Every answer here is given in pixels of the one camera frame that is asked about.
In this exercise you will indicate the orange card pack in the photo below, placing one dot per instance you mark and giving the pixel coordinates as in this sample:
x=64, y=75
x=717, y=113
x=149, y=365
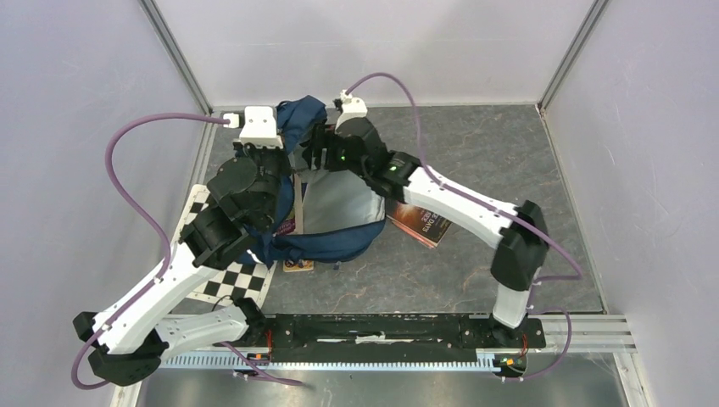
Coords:
x=298, y=265

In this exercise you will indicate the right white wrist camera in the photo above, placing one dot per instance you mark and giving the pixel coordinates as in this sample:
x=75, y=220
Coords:
x=349, y=107

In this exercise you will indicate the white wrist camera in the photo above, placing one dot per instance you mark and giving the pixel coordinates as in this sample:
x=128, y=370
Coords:
x=257, y=125
x=349, y=107

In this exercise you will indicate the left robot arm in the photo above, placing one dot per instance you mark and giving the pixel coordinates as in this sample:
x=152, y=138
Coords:
x=131, y=339

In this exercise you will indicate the navy blue backpack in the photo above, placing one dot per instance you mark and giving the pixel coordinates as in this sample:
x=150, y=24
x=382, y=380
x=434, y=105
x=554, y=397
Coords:
x=342, y=216

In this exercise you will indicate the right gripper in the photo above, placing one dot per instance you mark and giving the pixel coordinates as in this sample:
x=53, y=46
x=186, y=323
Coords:
x=322, y=139

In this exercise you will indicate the Three Days dark book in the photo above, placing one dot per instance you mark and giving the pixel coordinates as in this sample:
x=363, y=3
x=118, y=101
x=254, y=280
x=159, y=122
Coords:
x=423, y=225

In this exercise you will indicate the checkerboard calibration board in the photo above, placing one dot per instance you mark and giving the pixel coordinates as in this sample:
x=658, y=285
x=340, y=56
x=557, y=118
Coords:
x=246, y=281

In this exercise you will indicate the purple Treehouse book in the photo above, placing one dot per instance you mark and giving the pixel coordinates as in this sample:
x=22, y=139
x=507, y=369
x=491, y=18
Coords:
x=288, y=226

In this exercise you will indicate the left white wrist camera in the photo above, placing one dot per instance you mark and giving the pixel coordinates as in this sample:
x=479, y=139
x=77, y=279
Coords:
x=257, y=125

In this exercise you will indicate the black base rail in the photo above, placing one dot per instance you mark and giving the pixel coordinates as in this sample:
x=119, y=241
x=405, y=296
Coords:
x=385, y=338

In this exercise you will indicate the aluminium frame rail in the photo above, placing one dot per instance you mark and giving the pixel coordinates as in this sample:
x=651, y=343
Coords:
x=584, y=334

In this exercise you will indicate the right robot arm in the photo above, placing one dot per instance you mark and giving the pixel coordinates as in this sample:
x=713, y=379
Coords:
x=517, y=233

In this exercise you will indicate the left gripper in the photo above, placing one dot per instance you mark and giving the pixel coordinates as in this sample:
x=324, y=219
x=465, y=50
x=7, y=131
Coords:
x=279, y=153

